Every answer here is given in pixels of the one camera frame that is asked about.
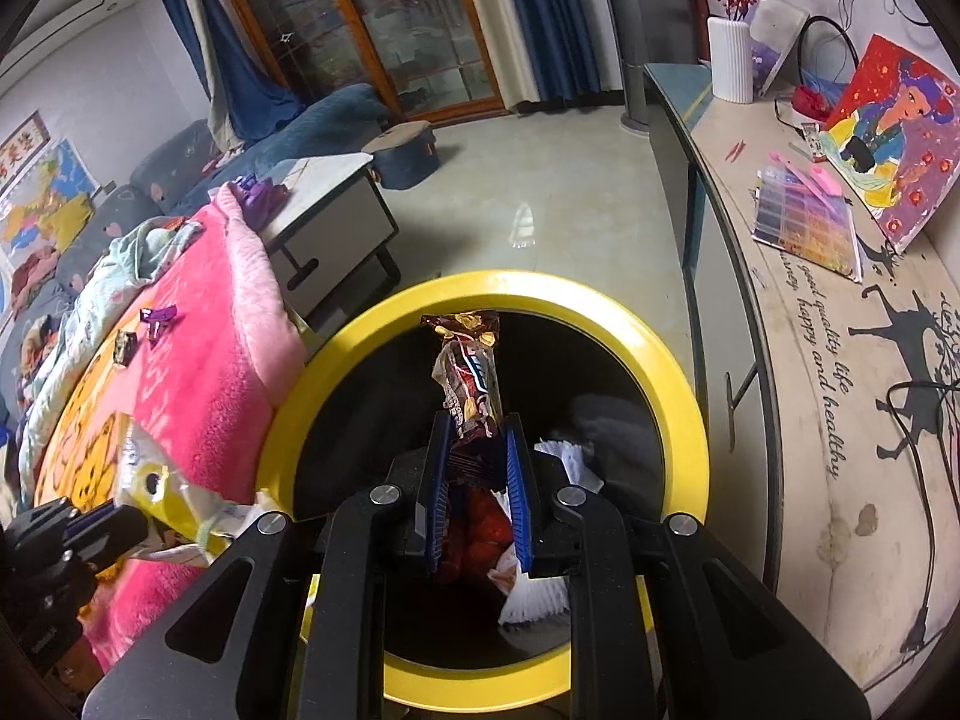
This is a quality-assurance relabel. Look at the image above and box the coloured bead organizer box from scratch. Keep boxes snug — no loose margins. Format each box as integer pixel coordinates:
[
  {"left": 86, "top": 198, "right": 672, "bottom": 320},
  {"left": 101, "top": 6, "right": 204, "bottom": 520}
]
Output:
[{"left": 751, "top": 165, "right": 865, "bottom": 284}]

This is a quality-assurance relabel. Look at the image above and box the dark red snack bar wrapper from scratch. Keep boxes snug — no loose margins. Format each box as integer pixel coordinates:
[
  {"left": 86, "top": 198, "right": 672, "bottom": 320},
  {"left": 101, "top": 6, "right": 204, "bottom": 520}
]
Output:
[{"left": 420, "top": 310, "right": 502, "bottom": 485}]

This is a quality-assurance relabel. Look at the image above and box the light blue printed blanket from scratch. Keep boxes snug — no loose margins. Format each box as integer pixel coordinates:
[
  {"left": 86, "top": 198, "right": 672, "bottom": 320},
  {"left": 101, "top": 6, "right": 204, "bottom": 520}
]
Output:
[{"left": 16, "top": 216, "right": 205, "bottom": 470}]

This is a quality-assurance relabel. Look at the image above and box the yellow white plastic bag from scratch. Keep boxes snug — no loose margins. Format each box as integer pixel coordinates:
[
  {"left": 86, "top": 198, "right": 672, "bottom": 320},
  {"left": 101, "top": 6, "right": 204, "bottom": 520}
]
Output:
[{"left": 116, "top": 420, "right": 265, "bottom": 568}]

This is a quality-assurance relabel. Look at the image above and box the deer print table cover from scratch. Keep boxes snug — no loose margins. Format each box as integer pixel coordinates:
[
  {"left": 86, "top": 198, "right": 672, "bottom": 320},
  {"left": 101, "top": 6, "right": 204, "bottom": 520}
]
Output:
[{"left": 694, "top": 90, "right": 960, "bottom": 693}]

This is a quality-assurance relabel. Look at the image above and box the colourful figure painting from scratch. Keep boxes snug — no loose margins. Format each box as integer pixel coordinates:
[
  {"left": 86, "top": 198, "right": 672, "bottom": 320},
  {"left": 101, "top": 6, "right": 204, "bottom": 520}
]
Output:
[{"left": 817, "top": 34, "right": 960, "bottom": 256}]

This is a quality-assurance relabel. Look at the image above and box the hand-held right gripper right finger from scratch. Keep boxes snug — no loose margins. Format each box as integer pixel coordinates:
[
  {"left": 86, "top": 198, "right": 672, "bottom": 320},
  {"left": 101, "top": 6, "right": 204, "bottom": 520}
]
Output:
[{"left": 504, "top": 412, "right": 872, "bottom": 720}]

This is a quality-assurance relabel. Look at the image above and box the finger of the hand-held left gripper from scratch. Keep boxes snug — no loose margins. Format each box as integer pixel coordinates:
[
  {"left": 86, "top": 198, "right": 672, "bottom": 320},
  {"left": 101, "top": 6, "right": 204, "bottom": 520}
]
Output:
[{"left": 66, "top": 502, "right": 151, "bottom": 568}]

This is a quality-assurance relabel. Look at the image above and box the pink bear print blanket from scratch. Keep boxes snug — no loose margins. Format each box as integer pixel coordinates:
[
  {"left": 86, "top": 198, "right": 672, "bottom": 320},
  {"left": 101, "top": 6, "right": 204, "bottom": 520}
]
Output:
[{"left": 34, "top": 202, "right": 310, "bottom": 674}]

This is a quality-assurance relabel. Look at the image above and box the red plastic bag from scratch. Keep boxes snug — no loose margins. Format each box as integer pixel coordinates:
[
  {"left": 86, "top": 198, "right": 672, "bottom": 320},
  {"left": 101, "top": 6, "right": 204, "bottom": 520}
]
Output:
[{"left": 435, "top": 486, "right": 520, "bottom": 587}]

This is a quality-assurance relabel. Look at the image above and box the blue round ottoman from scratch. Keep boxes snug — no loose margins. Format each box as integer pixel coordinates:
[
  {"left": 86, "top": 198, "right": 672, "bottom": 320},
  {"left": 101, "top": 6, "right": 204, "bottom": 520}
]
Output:
[{"left": 360, "top": 120, "right": 440, "bottom": 191}]

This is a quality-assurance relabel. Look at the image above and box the white framed picture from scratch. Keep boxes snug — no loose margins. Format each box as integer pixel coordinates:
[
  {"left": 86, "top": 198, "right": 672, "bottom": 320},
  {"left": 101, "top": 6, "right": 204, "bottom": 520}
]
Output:
[{"left": 750, "top": 0, "right": 812, "bottom": 100}]

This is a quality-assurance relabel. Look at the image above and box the wooden framed glass door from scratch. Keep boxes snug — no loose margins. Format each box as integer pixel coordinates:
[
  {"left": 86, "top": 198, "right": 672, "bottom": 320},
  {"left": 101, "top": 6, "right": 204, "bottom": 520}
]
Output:
[{"left": 206, "top": 0, "right": 509, "bottom": 126}]

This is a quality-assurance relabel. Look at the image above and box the silver tower air conditioner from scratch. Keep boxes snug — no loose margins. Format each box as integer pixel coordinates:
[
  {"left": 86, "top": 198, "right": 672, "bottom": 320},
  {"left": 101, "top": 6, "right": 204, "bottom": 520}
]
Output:
[{"left": 592, "top": 0, "right": 655, "bottom": 136}]

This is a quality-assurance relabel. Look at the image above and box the white ribbed vase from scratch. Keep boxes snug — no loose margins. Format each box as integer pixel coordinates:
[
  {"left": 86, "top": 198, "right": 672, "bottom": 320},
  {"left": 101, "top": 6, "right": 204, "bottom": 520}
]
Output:
[{"left": 707, "top": 15, "right": 755, "bottom": 105}]

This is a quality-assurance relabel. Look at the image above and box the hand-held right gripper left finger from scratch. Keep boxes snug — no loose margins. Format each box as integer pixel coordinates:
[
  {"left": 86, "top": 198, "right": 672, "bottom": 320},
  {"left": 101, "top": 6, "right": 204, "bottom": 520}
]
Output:
[{"left": 81, "top": 411, "right": 457, "bottom": 720}]

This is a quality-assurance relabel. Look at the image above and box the colourful map wall poster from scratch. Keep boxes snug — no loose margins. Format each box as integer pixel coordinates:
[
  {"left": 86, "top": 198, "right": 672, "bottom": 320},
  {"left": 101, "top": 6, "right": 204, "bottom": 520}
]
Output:
[{"left": 0, "top": 139, "right": 96, "bottom": 257}]

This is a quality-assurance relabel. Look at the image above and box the blue sofa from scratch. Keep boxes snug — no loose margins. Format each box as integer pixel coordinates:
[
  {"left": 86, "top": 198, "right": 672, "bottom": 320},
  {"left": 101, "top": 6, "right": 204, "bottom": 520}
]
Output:
[{"left": 0, "top": 82, "right": 391, "bottom": 361}]

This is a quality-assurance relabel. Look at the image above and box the blue curtain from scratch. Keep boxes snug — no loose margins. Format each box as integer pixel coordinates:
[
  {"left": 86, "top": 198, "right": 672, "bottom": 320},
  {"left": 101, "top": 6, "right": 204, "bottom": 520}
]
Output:
[
  {"left": 150, "top": 0, "right": 302, "bottom": 145},
  {"left": 491, "top": 0, "right": 602, "bottom": 107}
]

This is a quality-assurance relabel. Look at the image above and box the white coffee table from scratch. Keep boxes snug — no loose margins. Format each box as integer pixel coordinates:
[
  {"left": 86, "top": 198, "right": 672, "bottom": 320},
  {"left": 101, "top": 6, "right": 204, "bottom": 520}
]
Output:
[{"left": 265, "top": 152, "right": 403, "bottom": 317}]

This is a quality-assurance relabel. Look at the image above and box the pink plastic tool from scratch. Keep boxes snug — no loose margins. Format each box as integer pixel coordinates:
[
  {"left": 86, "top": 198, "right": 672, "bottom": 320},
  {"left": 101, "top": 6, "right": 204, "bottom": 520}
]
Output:
[{"left": 765, "top": 150, "right": 850, "bottom": 200}]

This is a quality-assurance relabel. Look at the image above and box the black power cable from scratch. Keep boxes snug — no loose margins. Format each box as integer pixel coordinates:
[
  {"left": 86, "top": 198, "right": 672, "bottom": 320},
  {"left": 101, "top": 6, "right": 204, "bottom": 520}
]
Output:
[{"left": 796, "top": 15, "right": 860, "bottom": 85}]

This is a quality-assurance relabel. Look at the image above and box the purple plastic wrapper pile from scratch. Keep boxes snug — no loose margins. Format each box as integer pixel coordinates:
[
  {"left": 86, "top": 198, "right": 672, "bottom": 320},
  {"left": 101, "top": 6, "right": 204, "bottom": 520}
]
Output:
[{"left": 227, "top": 174, "right": 290, "bottom": 230}]

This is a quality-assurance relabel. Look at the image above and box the framed red wall embroidery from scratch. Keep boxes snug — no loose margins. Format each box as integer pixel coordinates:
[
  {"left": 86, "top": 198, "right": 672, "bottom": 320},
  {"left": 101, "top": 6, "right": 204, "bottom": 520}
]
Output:
[{"left": 0, "top": 111, "right": 53, "bottom": 182}]

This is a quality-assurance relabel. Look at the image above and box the yellow-rimmed black trash bin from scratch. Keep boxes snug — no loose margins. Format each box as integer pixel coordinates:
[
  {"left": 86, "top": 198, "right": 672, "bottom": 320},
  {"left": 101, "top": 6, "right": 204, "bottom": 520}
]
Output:
[{"left": 259, "top": 268, "right": 710, "bottom": 702}]

